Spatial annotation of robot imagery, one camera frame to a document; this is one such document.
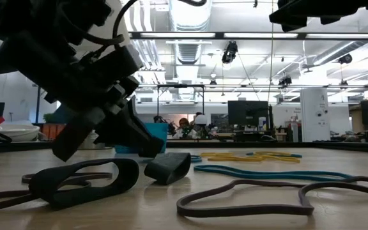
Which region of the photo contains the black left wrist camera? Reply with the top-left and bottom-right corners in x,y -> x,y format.
84,44 -> 144,87

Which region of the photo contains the thin dark purple rubber band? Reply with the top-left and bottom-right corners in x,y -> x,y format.
0,172 -> 114,213
176,176 -> 368,219

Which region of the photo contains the black round mounted camera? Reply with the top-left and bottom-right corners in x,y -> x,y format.
337,53 -> 353,65

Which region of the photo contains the long teal rubber band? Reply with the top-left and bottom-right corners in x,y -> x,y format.
193,164 -> 353,181

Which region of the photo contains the black aluminium table frame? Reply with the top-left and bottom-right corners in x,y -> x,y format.
0,139 -> 368,155

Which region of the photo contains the person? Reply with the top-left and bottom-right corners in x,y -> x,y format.
172,117 -> 197,140

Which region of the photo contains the black hanging overhead camera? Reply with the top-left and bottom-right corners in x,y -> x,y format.
221,40 -> 239,65

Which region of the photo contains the dark tilted screen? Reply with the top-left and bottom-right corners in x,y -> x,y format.
55,103 -> 76,125

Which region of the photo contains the orange cardboard box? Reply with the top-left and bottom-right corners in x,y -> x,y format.
50,123 -> 60,141
41,123 -> 51,141

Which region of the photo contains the black background station frame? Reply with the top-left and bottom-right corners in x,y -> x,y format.
157,84 -> 205,124

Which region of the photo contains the large wide black rubber band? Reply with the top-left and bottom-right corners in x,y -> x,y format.
28,158 -> 140,210

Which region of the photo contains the white ceramic bowl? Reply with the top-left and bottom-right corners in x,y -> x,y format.
0,123 -> 40,142

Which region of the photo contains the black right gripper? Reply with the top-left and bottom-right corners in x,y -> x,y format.
268,0 -> 368,33

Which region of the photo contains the small background potted plant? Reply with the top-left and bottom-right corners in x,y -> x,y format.
42,113 -> 57,125

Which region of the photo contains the short wide black rubber band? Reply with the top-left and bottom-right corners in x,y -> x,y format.
144,151 -> 192,186

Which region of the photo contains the black background table frame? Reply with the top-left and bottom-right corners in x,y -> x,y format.
35,85 -> 42,124

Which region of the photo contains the blue plastic bin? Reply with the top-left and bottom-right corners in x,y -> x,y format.
115,123 -> 169,154

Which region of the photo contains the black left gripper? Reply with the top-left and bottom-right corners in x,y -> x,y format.
0,31 -> 165,162

